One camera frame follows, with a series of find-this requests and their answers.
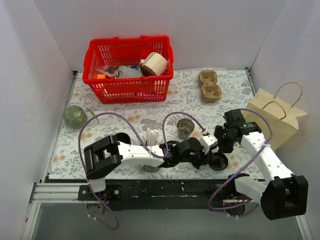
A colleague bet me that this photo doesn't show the black cup lid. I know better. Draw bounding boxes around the black cup lid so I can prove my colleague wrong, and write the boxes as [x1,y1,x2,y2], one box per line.
[208,152,229,171]

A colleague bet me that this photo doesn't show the red plastic shopping basket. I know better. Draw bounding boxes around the red plastic shopping basket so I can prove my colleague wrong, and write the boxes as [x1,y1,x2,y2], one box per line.
[82,35,174,104]

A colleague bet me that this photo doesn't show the stack of black paper cups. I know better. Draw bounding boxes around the stack of black paper cups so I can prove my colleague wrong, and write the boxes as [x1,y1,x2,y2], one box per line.
[115,132,131,145]

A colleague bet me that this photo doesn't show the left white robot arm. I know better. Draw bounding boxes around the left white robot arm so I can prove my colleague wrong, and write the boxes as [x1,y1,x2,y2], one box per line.
[83,134,218,200]

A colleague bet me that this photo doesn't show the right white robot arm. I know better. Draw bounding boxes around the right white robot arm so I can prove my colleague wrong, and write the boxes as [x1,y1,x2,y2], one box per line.
[211,108,309,220]

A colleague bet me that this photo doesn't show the grey cup of straws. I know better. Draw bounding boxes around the grey cup of straws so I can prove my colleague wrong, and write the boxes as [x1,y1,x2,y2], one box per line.
[142,127,161,173]

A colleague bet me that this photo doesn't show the floral table mat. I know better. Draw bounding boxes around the floral table mat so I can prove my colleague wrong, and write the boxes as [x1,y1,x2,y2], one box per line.
[48,69,254,181]

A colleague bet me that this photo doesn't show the cardboard cup carrier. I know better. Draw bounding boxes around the cardboard cup carrier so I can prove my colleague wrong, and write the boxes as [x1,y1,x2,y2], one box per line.
[198,69,222,103]

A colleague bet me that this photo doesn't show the beige paper roll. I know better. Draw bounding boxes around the beige paper roll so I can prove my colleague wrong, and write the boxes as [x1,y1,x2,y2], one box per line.
[139,52,168,77]

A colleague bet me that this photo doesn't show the grey plastic pouch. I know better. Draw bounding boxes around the grey plastic pouch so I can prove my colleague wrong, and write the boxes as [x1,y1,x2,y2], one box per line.
[118,65,143,79]

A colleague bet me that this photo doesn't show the clear snack packet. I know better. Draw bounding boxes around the clear snack packet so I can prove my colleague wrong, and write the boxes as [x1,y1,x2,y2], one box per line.
[96,65,119,78]

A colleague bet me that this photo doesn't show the orange small box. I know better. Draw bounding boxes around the orange small box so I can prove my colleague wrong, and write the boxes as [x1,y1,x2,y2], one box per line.
[97,74,106,79]

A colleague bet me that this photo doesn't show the green melon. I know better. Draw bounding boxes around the green melon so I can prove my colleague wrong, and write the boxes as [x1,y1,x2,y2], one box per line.
[63,105,88,129]

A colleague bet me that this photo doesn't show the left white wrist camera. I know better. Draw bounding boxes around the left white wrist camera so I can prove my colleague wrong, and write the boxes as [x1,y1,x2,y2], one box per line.
[199,134,218,154]

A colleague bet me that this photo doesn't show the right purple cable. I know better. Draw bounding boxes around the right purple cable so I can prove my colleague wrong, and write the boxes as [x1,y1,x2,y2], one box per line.
[207,107,274,218]

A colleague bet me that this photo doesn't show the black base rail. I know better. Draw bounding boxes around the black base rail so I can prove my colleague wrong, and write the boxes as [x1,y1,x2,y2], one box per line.
[77,177,261,211]

